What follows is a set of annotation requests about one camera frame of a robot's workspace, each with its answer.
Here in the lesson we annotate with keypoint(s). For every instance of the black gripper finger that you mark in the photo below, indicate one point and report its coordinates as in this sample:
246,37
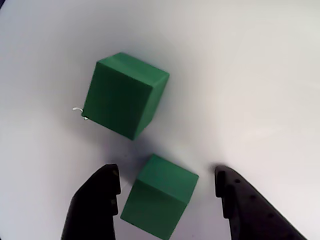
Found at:
92,210
250,217

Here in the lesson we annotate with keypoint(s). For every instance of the white round plate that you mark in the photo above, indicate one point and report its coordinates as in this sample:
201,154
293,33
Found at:
225,75

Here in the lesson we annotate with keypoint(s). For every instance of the green plastic cube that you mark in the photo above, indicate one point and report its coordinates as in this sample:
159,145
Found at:
157,200
122,97

